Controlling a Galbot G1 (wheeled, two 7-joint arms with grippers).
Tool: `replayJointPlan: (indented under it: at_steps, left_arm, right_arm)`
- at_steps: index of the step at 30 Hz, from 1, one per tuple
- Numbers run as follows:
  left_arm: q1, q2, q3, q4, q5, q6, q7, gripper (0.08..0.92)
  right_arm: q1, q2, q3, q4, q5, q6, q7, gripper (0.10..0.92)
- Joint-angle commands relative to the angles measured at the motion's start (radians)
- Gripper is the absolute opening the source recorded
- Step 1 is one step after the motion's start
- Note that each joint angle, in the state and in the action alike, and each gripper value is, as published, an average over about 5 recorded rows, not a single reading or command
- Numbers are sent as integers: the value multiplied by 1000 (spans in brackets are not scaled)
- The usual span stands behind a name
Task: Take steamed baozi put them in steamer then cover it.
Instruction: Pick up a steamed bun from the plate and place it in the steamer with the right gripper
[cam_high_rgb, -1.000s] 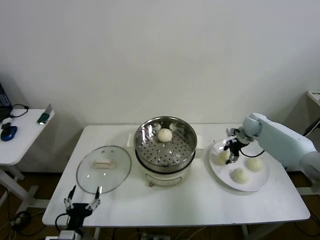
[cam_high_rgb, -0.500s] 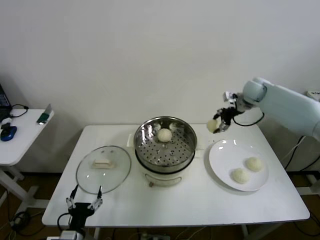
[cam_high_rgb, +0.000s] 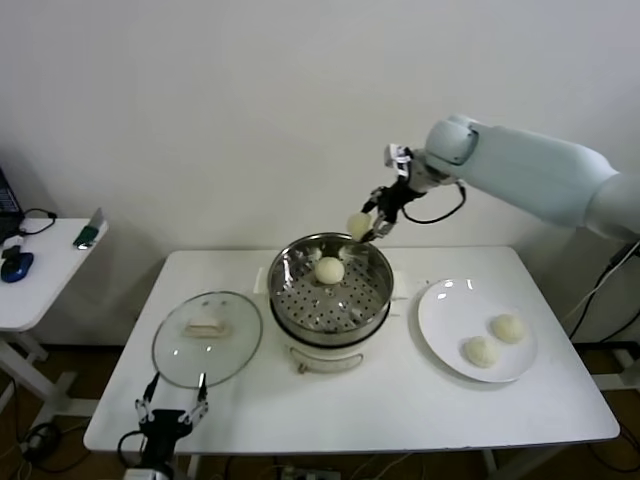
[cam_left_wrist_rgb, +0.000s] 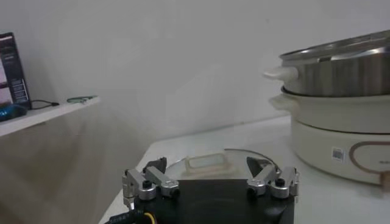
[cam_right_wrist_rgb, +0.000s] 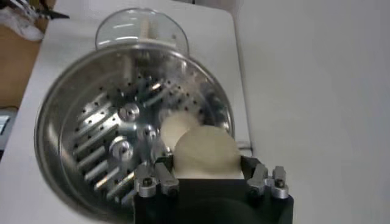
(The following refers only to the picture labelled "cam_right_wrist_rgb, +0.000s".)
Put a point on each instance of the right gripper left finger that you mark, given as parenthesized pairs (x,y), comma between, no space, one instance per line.
(164,179)

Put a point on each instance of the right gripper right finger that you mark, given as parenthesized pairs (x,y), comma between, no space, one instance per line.
(259,180)

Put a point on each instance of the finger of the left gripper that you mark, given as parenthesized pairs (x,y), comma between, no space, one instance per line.
(51,14)

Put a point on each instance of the white steamed baozi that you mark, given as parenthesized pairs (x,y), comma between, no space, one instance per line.
(207,152)
(175,128)

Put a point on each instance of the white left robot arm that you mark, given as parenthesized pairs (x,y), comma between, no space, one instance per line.
(21,27)

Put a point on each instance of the perforated steel steamer basket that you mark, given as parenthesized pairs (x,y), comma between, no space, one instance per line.
(91,121)

